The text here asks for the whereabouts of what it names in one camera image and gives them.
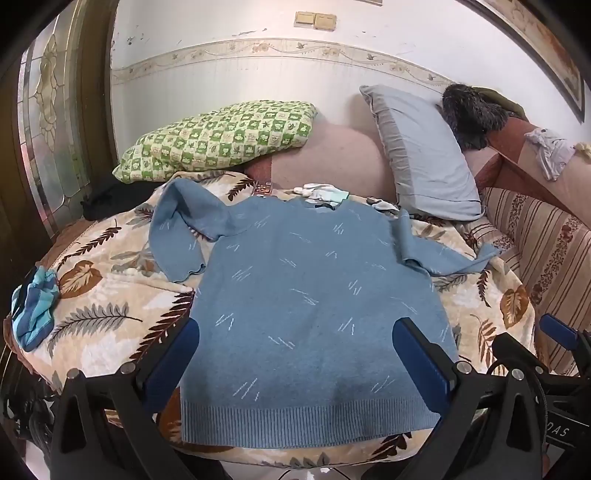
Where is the olive green cloth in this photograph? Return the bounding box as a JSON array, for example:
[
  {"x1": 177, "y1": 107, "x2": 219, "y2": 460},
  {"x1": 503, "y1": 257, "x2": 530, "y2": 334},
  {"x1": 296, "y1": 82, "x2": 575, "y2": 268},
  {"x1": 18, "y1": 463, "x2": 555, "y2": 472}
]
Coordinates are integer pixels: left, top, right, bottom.
[{"x1": 475, "y1": 87, "x2": 527, "y2": 118}]

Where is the small white teal garment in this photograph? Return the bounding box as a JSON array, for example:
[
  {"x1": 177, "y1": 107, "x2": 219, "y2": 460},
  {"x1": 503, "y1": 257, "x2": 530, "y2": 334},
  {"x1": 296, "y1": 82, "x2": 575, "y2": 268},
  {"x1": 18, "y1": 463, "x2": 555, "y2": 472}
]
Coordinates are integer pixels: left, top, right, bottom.
[{"x1": 294, "y1": 183, "x2": 349, "y2": 207}]

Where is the white crumpled garment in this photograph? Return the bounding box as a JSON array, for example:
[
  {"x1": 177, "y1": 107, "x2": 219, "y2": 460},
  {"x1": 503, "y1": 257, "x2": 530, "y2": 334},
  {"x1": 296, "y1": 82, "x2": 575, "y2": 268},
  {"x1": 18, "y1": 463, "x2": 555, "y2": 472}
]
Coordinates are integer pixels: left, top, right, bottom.
[{"x1": 524, "y1": 128, "x2": 575, "y2": 182}]

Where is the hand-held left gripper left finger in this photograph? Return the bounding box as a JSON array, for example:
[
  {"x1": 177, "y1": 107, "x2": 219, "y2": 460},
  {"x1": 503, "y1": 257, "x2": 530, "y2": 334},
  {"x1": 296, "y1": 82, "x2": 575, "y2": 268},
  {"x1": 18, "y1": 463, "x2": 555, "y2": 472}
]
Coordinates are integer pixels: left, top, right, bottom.
[{"x1": 48, "y1": 318, "x2": 200, "y2": 480}]

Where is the dark furry cushion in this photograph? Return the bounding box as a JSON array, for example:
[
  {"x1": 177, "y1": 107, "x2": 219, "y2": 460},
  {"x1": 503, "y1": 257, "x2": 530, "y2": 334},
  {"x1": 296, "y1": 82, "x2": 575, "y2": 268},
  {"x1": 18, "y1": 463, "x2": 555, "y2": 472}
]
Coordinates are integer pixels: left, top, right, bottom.
[{"x1": 441, "y1": 84, "x2": 509, "y2": 151}]

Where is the black cloth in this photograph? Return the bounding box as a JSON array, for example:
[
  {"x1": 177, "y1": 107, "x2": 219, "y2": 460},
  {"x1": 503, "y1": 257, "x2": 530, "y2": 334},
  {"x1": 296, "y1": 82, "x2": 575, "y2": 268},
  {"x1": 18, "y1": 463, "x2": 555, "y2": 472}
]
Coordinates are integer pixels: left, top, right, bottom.
[{"x1": 81, "y1": 178, "x2": 160, "y2": 221}]

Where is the blue striped cloth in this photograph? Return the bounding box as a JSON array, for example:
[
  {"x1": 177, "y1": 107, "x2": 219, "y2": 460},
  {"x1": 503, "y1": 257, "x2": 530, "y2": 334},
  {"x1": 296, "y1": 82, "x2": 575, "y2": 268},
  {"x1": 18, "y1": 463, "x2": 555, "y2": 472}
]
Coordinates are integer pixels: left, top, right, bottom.
[{"x1": 11, "y1": 267, "x2": 60, "y2": 352}]

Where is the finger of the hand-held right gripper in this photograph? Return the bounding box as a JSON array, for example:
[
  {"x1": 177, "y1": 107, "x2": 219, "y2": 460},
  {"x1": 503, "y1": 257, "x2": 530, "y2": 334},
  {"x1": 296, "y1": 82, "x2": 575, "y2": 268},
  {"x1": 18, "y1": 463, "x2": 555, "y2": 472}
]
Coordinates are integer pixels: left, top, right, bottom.
[
  {"x1": 539, "y1": 314, "x2": 591, "y2": 370},
  {"x1": 492, "y1": 332, "x2": 548, "y2": 374}
]

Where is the leaf print blanket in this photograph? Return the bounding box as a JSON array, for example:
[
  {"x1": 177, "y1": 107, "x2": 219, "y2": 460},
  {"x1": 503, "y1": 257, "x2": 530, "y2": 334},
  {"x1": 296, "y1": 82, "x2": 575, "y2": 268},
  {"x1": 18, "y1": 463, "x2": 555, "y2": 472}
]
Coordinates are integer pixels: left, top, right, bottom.
[{"x1": 9, "y1": 171, "x2": 539, "y2": 467}]

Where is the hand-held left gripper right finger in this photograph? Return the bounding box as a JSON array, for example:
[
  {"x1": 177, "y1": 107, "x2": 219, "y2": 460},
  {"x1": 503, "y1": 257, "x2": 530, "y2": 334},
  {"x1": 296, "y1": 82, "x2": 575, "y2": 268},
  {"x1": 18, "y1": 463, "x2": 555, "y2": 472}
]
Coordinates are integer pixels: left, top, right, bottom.
[{"x1": 360, "y1": 318, "x2": 543, "y2": 480}]

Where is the blue knit sweater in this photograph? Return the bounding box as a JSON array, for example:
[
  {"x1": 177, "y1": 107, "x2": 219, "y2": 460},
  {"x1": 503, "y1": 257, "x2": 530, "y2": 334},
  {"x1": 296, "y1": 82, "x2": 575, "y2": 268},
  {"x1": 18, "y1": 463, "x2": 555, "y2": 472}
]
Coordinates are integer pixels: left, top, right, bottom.
[{"x1": 148, "y1": 178, "x2": 502, "y2": 449}]

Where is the grey pillow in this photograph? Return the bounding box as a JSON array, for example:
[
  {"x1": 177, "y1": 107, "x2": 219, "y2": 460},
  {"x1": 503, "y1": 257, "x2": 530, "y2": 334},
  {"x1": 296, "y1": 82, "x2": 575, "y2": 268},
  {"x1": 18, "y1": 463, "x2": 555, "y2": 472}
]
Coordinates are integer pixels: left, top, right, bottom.
[{"x1": 359, "y1": 84, "x2": 485, "y2": 221}]

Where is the wooden door with stained glass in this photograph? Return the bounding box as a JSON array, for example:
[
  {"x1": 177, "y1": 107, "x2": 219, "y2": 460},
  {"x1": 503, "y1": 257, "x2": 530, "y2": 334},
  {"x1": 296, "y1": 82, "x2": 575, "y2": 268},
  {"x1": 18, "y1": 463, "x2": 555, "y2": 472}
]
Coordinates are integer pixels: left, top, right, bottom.
[{"x1": 14, "y1": 0, "x2": 121, "y2": 259}]

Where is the green checkered pillow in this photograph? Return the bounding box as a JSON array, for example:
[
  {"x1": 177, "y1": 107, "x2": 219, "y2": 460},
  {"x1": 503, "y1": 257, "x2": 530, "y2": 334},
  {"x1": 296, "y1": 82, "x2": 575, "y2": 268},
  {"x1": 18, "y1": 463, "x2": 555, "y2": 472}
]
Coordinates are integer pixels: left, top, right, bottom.
[{"x1": 113, "y1": 99, "x2": 318, "y2": 184}]

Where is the striped floral sofa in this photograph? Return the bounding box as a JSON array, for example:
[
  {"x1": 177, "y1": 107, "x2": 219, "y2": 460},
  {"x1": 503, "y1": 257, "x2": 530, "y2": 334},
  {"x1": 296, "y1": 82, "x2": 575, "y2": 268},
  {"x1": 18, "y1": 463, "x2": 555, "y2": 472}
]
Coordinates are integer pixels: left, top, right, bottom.
[{"x1": 462, "y1": 115, "x2": 591, "y2": 374}]

